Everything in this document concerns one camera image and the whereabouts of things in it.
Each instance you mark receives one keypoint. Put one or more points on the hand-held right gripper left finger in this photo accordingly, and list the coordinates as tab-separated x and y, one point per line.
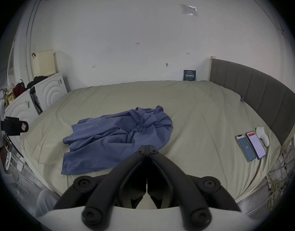
106	191

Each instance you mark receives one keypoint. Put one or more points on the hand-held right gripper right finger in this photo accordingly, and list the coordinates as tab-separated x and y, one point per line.
186	191

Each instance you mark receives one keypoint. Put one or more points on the white washing machine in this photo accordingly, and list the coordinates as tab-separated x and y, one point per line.
51	91
19	112

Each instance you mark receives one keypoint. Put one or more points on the blue shirt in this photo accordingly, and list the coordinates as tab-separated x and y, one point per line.
118	138

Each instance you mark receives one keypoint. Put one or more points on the person's legs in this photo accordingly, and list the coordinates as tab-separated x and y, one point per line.
46	202

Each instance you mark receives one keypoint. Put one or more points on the cream perforated board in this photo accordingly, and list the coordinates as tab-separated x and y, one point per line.
45	62

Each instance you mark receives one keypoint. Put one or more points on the phone with blue screen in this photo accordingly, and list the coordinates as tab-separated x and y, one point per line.
246	148

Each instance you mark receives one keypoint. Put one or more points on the bed with pale green sheet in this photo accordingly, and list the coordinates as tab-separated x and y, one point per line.
210	119

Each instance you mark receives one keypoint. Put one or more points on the phone with white screen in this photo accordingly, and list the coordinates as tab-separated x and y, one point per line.
256	144

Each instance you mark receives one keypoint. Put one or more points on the white hand controller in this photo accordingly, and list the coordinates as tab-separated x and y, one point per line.
263	135

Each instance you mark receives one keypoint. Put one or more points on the dark blue card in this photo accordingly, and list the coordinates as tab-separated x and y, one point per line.
189	75

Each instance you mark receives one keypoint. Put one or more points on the grey padded headboard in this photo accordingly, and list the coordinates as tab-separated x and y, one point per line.
255	92

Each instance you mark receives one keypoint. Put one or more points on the paper label on wall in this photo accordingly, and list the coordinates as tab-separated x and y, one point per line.
189	9

